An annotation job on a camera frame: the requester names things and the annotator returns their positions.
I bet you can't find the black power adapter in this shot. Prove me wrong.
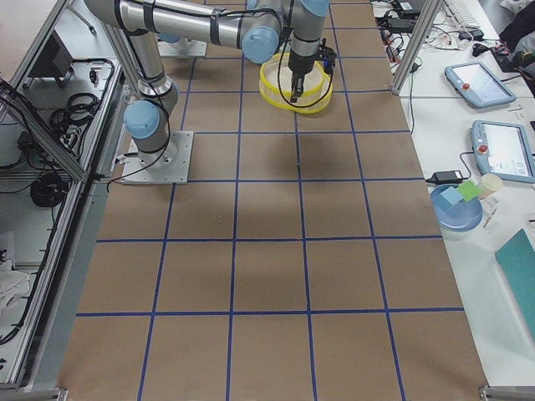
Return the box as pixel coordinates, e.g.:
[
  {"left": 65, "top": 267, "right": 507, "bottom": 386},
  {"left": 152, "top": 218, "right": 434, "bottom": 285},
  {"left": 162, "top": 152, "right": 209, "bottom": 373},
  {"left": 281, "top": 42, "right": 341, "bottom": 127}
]
[{"left": 426, "top": 170, "right": 466, "bottom": 185}]

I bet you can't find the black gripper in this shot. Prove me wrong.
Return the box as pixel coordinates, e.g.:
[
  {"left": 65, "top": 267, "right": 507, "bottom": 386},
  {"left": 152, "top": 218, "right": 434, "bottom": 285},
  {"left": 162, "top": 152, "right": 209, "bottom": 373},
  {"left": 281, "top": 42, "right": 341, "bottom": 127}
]
[{"left": 288, "top": 50, "right": 337, "bottom": 104}]

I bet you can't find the yellow steamer layer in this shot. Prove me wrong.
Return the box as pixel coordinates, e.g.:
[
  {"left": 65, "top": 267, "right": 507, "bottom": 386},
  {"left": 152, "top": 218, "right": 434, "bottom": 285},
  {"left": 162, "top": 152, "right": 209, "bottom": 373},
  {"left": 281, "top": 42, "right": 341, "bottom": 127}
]
[
  {"left": 258, "top": 53, "right": 329, "bottom": 110},
  {"left": 289, "top": 69, "right": 333, "bottom": 114}
]

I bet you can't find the teal board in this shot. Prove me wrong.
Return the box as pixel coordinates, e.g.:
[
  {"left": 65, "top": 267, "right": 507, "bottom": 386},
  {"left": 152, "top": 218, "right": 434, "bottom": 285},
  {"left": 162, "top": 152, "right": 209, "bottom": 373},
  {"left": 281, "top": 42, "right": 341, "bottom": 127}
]
[{"left": 495, "top": 229, "right": 535, "bottom": 337}]

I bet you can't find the blue teach pendant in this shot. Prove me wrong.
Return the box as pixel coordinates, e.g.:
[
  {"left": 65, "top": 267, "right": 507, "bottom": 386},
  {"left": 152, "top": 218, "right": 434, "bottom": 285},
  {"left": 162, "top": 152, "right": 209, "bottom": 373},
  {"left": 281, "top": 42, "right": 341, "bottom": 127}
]
[
  {"left": 471, "top": 120, "right": 534, "bottom": 184},
  {"left": 444, "top": 62, "right": 517, "bottom": 109}
]

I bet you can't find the upper blue teach pendant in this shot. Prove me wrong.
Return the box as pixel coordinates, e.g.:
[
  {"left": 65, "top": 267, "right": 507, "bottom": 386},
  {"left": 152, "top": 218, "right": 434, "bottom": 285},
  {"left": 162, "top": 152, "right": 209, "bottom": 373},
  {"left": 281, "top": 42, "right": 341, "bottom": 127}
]
[{"left": 444, "top": 62, "right": 517, "bottom": 109}]

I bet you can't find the white cloth rag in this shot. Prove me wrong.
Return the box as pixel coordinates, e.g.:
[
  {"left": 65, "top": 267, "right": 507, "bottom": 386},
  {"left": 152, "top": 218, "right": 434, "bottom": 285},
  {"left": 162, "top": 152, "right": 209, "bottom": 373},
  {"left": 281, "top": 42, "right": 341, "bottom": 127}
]
[{"left": 0, "top": 231, "right": 31, "bottom": 322}]

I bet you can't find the blue bowl with blocks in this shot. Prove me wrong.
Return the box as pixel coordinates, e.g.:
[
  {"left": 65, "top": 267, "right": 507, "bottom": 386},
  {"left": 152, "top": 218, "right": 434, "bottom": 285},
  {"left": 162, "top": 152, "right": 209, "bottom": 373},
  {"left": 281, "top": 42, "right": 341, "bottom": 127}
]
[{"left": 431, "top": 184, "right": 483, "bottom": 232}]

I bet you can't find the green foam block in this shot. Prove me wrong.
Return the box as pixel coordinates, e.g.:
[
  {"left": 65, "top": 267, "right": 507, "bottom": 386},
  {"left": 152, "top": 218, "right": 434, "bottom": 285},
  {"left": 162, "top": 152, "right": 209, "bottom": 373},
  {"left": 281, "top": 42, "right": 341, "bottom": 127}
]
[{"left": 456, "top": 180, "right": 481, "bottom": 202}]

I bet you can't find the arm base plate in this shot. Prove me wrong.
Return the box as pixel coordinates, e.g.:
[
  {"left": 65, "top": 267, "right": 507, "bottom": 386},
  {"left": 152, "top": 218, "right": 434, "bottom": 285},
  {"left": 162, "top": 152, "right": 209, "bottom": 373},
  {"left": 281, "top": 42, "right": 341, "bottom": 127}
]
[
  {"left": 120, "top": 131, "right": 194, "bottom": 185},
  {"left": 158, "top": 38, "right": 207, "bottom": 58}
]

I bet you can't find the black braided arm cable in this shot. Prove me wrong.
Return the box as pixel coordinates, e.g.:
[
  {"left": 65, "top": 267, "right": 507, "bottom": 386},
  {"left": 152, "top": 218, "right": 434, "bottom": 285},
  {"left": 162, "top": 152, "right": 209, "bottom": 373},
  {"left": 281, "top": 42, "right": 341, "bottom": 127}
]
[{"left": 275, "top": 0, "right": 300, "bottom": 110}]

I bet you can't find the beige paper cup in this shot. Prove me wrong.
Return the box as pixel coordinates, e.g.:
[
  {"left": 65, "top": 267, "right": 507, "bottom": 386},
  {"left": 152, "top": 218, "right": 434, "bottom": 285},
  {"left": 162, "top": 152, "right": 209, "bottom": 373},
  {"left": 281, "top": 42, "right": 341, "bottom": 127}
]
[{"left": 478, "top": 173, "right": 503, "bottom": 200}]

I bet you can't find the black electronics box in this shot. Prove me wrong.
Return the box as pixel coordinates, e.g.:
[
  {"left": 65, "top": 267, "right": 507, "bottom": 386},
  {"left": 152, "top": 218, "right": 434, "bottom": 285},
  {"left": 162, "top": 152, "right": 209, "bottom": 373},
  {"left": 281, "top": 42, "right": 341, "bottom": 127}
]
[{"left": 28, "top": 31, "right": 74, "bottom": 89}]

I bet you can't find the aluminium frame post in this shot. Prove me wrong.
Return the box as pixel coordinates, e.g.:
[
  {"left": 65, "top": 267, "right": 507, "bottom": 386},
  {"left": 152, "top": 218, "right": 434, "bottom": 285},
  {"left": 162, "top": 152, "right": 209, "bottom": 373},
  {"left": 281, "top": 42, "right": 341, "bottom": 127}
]
[{"left": 390, "top": 0, "right": 442, "bottom": 95}]

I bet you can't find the lower blue teach pendant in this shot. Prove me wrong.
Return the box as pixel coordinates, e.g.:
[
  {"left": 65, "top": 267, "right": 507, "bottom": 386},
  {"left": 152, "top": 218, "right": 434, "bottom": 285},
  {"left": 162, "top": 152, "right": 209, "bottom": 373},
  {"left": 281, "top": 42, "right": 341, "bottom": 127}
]
[{"left": 471, "top": 120, "right": 534, "bottom": 184}]

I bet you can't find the blue foam block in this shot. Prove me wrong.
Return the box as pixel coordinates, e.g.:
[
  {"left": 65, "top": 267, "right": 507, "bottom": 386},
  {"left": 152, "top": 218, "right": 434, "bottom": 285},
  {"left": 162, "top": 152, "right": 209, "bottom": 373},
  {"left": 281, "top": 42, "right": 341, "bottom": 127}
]
[{"left": 437, "top": 186, "right": 463, "bottom": 210}]

